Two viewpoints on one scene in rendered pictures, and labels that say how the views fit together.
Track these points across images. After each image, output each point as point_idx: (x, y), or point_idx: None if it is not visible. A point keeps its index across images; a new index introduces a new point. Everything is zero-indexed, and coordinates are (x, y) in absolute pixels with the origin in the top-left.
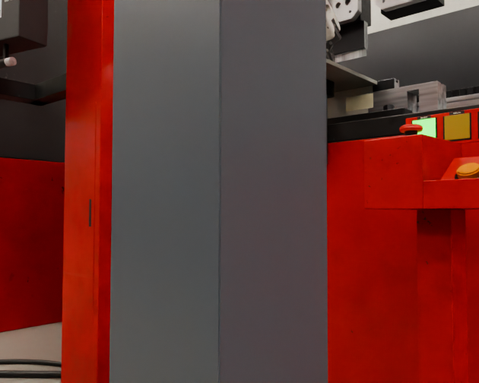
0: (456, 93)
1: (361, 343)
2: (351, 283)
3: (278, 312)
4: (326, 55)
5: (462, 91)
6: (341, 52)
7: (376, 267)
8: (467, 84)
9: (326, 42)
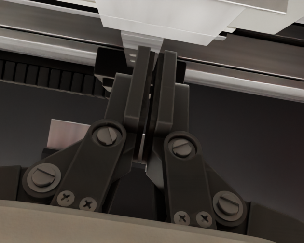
0: (51, 80)
1: None
2: None
3: None
4: (130, 101)
5: (42, 81)
6: (145, 166)
7: None
8: (65, 111)
9: (66, 189)
